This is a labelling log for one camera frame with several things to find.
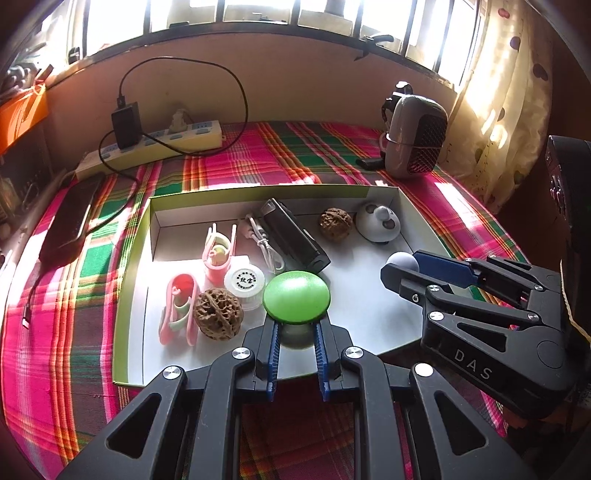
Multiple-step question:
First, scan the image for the black window hook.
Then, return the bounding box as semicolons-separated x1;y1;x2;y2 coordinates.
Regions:
355;33;391;61

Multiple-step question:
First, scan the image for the white dome toy grey knob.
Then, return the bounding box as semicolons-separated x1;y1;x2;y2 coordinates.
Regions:
355;202;400;243

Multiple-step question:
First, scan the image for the black charger adapter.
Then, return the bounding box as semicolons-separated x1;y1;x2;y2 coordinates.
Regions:
112;102;143;151

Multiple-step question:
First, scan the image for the orange box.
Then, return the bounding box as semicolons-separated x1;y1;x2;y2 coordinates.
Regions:
0;85;49;155

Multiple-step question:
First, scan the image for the plastic bag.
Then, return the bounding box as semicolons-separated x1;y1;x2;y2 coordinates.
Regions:
0;65;42;100

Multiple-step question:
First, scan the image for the black smartphone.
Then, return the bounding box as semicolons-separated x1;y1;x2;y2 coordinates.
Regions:
39;178;107;265

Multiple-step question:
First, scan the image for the grey heater with mesh grille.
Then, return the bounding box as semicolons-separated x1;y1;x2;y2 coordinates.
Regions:
383;95;450;178

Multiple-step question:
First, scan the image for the brown walnut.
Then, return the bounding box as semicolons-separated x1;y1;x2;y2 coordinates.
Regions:
320;208;355;241
193;287;244;341

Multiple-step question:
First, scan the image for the white cable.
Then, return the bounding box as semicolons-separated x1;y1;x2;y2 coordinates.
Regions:
243;215;286;272

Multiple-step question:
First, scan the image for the black window frame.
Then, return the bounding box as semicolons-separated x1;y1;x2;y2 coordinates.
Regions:
65;0;490;88

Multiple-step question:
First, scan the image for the cream power strip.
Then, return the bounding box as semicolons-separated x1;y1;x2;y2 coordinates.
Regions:
75;119;225;182

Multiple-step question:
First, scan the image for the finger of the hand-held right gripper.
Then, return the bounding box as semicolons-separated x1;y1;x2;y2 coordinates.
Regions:
413;250;561;319
381;265;541;330

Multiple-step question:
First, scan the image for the white plug adapter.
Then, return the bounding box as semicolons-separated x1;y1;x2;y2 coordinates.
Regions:
167;108;190;134

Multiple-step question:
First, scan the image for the white cardboard box green rim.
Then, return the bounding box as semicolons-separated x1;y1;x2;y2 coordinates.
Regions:
112;185;455;387

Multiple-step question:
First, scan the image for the white round jar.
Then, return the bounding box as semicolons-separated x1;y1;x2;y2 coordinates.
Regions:
225;267;267;311

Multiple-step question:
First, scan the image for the black charger cable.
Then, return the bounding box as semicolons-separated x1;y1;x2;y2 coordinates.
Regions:
21;56;250;329

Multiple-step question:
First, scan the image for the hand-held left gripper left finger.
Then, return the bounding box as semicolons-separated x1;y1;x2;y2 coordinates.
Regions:
58;318;282;480

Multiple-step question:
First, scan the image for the plaid cloth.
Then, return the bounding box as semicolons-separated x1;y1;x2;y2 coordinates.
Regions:
0;121;532;480

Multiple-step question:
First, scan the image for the small grey ball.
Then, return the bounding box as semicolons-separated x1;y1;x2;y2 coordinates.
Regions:
385;251;420;278

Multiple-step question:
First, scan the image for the black rectangular device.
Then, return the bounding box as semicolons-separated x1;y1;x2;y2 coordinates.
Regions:
259;198;332;273

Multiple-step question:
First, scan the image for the cream dotted curtain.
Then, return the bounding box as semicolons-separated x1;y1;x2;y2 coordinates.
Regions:
455;0;555;215

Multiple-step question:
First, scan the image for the green round dome lid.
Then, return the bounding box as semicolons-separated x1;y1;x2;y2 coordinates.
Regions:
262;270;332;349

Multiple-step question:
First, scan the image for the pink plastic clip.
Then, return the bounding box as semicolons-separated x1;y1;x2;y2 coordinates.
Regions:
203;223;239;282
158;273;200;347

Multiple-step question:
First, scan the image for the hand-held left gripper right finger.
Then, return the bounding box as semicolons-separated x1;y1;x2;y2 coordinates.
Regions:
315;318;541;480

